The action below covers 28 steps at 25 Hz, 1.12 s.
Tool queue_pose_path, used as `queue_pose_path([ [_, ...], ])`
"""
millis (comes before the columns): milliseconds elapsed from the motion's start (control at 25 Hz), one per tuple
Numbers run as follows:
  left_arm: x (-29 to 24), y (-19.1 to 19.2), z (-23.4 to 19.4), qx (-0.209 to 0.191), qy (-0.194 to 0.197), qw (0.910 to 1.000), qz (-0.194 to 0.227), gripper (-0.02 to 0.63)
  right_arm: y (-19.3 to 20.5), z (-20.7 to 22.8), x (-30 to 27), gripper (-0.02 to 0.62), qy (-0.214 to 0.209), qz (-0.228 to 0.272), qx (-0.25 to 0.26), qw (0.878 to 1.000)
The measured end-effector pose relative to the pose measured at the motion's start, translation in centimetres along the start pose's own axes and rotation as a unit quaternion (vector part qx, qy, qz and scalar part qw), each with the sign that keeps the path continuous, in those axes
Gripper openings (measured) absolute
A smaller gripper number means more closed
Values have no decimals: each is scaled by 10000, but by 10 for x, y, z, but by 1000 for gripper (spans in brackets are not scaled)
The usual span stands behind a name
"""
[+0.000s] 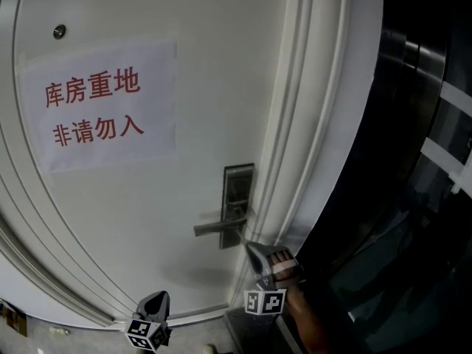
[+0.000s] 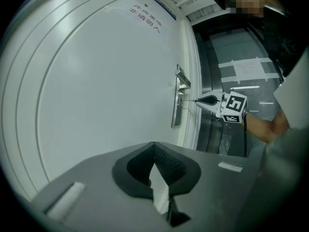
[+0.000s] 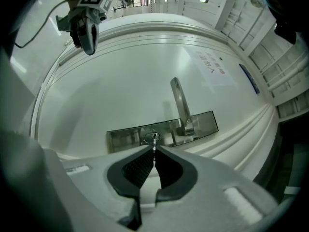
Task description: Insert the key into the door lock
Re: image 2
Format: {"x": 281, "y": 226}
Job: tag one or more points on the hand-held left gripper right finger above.
{"x": 212, "y": 185}

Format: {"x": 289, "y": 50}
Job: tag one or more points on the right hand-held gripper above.
{"x": 235, "y": 105}

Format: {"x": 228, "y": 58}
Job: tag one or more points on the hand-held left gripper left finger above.
{"x": 96, "y": 197}

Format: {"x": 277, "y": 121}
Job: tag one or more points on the small metal door key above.
{"x": 190, "y": 100}

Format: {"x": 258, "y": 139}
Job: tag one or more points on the silver door lock plate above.
{"x": 177, "y": 110}

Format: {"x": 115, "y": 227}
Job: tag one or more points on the person's right forearm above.
{"x": 265, "y": 127}

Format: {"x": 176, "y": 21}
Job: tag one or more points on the glass partition with paper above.
{"x": 212, "y": 52}

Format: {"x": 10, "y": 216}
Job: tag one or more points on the blue door sign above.
{"x": 165, "y": 8}

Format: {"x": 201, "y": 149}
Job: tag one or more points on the white paper sign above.
{"x": 142, "y": 16}

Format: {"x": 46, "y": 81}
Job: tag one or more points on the taped white paper notice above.
{"x": 246, "y": 69}

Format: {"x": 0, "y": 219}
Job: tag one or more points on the person's dark top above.
{"x": 282, "y": 37}

